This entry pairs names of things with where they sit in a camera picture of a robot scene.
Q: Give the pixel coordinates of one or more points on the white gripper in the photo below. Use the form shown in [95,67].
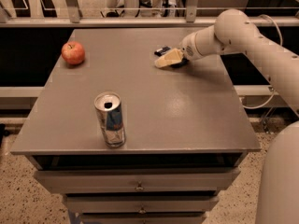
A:
[188,49]

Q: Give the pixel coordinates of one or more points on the blue rxbar wrapper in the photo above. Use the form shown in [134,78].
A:
[164,50]

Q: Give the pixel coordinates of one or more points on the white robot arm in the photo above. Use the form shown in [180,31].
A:
[278,201]

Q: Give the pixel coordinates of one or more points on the red apple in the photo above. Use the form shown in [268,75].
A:
[73,52]

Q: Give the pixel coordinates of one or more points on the grey drawer cabinet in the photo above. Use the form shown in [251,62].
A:
[173,119]

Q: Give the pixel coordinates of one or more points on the person legs in background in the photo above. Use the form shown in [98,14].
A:
[134,0]

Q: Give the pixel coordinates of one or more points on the silver blue energy drink can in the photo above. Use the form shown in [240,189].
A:
[108,110]

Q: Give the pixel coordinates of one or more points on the grey metal railing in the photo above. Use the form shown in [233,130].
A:
[88,13]

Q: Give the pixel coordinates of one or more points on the top grey drawer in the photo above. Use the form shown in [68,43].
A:
[126,181]

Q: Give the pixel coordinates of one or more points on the grey drawer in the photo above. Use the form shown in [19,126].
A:
[140,204]
[126,181]
[183,218]

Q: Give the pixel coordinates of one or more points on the bottom grey drawer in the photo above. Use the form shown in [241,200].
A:
[183,218]

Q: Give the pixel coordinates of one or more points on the middle grey drawer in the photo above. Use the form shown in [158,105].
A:
[140,204]

